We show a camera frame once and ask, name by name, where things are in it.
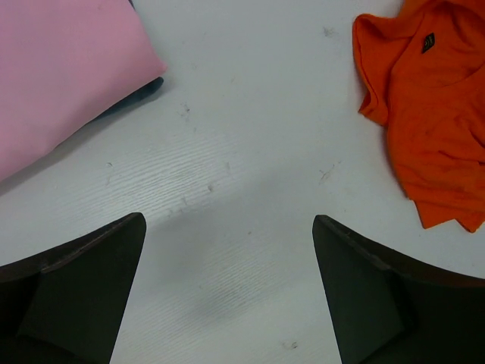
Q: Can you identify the dark blue folded t shirt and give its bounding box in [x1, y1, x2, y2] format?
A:
[79, 1, 166, 119]

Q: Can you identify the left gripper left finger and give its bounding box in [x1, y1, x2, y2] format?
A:
[1, 212, 146, 363]

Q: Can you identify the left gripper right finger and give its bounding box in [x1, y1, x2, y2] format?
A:
[312, 215, 484, 363]

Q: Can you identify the orange t shirt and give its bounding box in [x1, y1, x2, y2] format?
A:
[352, 1, 484, 233]

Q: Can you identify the pink folded t shirt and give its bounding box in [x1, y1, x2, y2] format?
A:
[1, 1, 166, 178]

